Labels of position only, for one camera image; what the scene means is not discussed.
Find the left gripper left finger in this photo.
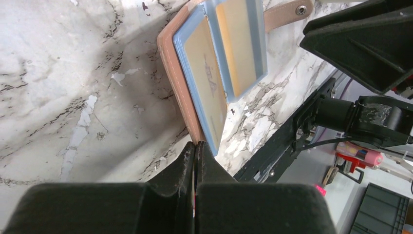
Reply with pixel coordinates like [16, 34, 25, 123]
[4, 142, 195, 234]

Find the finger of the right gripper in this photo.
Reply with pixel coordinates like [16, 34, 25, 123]
[303, 0, 413, 35]
[300, 13, 413, 94]

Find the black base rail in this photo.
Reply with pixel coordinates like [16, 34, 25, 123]
[234, 78, 336, 183]

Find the gold credit card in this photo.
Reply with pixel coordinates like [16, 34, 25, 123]
[215, 0, 257, 98]
[183, 16, 227, 155]

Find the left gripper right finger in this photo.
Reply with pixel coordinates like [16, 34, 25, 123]
[194, 141, 336, 234]

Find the brown leather card holder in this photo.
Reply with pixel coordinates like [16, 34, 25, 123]
[157, 0, 313, 148]

